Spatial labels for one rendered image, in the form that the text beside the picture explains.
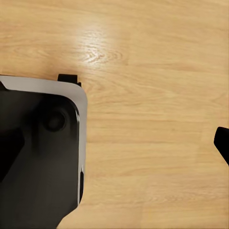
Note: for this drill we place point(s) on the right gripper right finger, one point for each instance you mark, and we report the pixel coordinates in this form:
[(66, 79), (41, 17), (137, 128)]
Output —
[(221, 141)]

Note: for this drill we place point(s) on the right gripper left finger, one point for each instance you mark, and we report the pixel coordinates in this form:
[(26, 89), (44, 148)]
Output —
[(11, 143)]

